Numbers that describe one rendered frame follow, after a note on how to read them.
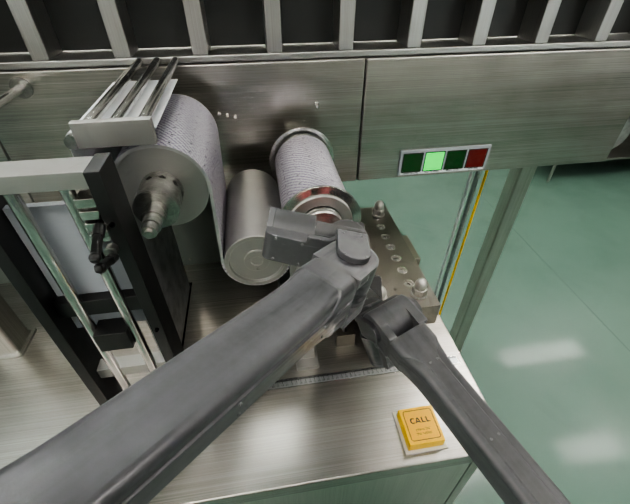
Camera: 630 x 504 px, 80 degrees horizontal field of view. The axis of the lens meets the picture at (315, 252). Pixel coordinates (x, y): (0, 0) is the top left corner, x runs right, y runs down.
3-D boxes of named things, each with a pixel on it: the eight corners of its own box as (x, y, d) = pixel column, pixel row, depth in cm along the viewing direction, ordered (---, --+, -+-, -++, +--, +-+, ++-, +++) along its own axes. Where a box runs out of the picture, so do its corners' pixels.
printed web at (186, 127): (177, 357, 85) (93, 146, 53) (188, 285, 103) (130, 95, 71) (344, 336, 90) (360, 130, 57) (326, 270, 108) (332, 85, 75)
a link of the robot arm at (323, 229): (366, 270, 44) (374, 223, 45) (309, 259, 44) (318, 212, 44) (354, 269, 51) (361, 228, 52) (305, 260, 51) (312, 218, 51)
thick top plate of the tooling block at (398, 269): (366, 331, 83) (369, 313, 79) (332, 226, 113) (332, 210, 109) (435, 323, 84) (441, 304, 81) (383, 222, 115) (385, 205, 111)
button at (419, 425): (408, 451, 70) (410, 445, 68) (396, 415, 75) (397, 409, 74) (443, 445, 71) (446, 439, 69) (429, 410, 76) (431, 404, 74)
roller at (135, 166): (130, 229, 62) (98, 150, 53) (155, 162, 81) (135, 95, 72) (215, 222, 64) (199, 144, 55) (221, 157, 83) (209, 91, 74)
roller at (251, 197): (229, 288, 73) (219, 239, 65) (231, 215, 92) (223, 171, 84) (290, 281, 74) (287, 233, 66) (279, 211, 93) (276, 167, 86)
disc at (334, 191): (276, 255, 69) (281, 184, 60) (276, 253, 70) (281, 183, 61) (352, 255, 72) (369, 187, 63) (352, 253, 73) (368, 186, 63)
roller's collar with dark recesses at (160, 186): (139, 230, 56) (125, 192, 52) (147, 208, 60) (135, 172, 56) (183, 226, 56) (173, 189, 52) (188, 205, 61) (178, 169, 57)
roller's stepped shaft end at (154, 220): (139, 245, 50) (132, 226, 48) (147, 220, 55) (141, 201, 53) (164, 243, 51) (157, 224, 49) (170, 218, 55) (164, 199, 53)
